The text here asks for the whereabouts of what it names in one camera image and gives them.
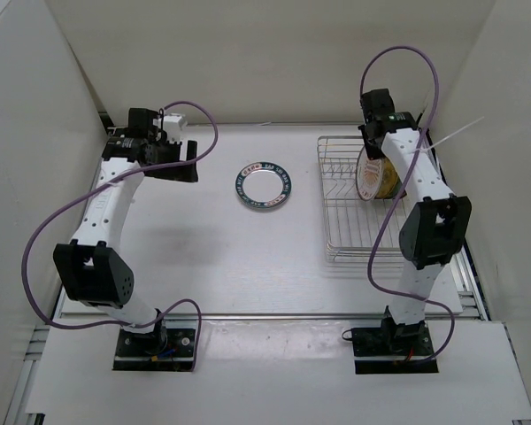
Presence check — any white plate orange sunburst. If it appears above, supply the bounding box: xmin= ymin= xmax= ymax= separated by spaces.
xmin=356 ymin=148 xmax=384 ymax=201

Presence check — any yellow patterned plate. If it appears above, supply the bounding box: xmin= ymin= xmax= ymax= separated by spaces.
xmin=375 ymin=158 xmax=402 ymax=199

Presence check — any green rimmed white plate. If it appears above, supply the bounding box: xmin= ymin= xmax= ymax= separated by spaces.
xmin=235 ymin=161 xmax=293 ymax=202

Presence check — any white plate with black rings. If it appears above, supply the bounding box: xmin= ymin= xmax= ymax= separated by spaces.
xmin=238 ymin=198 xmax=288 ymax=213

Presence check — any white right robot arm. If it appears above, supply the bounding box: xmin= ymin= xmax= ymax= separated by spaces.
xmin=359 ymin=89 xmax=472 ymax=354

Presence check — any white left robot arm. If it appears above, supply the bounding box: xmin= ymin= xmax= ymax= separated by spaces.
xmin=53 ymin=108 xmax=198 ymax=355

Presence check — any white zip tie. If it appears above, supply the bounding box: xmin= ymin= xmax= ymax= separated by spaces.
xmin=418 ymin=115 xmax=486 ymax=156

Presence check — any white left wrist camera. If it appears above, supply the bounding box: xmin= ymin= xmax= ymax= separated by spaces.
xmin=163 ymin=113 xmax=188 ymax=143

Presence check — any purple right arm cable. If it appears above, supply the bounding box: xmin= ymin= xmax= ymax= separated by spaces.
xmin=360 ymin=45 xmax=455 ymax=365

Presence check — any silver wire dish rack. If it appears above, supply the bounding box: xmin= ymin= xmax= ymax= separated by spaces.
xmin=317 ymin=135 xmax=393 ymax=262

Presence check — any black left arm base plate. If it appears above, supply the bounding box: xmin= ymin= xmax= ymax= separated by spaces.
xmin=112 ymin=322 xmax=199 ymax=372

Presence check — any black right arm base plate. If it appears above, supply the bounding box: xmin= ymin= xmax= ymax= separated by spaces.
xmin=341 ymin=328 xmax=439 ymax=375

